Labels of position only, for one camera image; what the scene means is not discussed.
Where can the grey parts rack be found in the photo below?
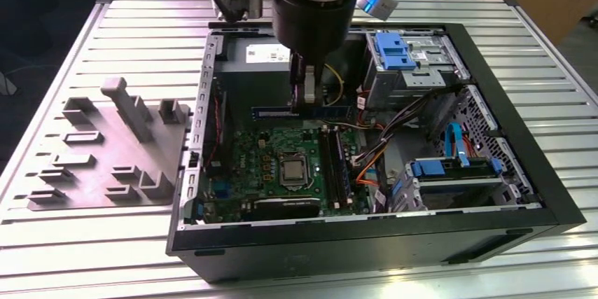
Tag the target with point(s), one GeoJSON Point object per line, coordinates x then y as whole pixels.
{"type": "Point", "coordinates": [117, 152]}

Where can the black RAM slot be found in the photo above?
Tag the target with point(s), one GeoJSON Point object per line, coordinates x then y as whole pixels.
{"type": "Point", "coordinates": [332, 173]}

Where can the CPU socket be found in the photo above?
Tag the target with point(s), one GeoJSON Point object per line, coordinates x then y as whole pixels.
{"type": "Point", "coordinates": [294, 183]}

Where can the grey power supply unit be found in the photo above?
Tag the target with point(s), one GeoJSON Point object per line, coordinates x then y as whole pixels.
{"type": "Point", "coordinates": [253, 85]}

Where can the black graphics card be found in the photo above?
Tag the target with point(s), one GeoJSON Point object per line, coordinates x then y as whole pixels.
{"type": "Point", "coordinates": [285, 208]}

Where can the black PC case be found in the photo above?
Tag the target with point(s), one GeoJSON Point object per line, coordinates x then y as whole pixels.
{"type": "Point", "coordinates": [328, 253]}

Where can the silver CPU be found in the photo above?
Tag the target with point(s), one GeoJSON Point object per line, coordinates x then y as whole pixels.
{"type": "Point", "coordinates": [293, 169]}

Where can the hard disk in blue carrier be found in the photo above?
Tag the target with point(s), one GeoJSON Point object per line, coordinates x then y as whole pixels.
{"type": "Point", "coordinates": [428, 167]}

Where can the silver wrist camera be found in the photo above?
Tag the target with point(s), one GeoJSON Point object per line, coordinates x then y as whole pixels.
{"type": "Point", "coordinates": [381, 6]}

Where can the white floor object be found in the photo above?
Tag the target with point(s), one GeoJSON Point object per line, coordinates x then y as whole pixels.
{"type": "Point", "coordinates": [7, 83]}

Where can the silver disk bay cage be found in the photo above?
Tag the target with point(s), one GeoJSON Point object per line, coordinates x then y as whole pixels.
{"type": "Point", "coordinates": [468, 181]}

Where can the green motherboard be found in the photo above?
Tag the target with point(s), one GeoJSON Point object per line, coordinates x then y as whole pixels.
{"type": "Point", "coordinates": [253, 145]}

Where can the blue drive carrier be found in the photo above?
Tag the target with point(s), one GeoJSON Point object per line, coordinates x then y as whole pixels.
{"type": "Point", "coordinates": [394, 57]}

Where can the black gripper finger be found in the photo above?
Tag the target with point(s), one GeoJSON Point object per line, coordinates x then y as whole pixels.
{"type": "Point", "coordinates": [297, 82]}
{"type": "Point", "coordinates": [313, 85]}

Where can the silver drive cage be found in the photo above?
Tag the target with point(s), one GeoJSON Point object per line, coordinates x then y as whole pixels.
{"type": "Point", "coordinates": [421, 78]}

